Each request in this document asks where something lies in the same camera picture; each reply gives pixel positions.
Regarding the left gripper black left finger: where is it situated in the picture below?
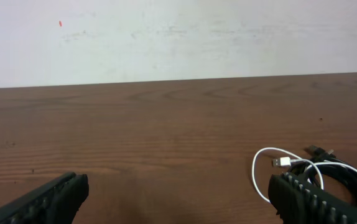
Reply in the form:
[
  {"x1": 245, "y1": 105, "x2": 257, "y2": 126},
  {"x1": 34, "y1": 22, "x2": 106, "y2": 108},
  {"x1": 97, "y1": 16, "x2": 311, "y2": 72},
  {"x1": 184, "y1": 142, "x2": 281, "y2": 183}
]
[{"x1": 0, "y1": 172, "x2": 89, "y2": 224}]

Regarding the black USB cable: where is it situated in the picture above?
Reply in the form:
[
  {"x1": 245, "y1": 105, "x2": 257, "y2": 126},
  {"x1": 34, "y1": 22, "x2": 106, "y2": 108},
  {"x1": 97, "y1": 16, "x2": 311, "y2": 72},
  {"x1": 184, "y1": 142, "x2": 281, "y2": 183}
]
[{"x1": 287, "y1": 144, "x2": 357, "y2": 212}]

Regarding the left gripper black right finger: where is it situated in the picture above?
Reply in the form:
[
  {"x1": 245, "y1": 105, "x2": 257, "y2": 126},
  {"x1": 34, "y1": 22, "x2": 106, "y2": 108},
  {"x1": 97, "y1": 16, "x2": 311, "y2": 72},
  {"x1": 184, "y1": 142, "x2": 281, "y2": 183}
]
[{"x1": 268, "y1": 172, "x2": 357, "y2": 224}]

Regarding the white USB cable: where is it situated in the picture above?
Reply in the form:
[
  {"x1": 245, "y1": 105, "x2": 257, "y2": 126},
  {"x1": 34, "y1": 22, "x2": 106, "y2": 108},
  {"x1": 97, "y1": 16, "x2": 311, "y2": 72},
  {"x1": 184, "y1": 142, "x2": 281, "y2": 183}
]
[{"x1": 251, "y1": 147, "x2": 357, "y2": 215}]

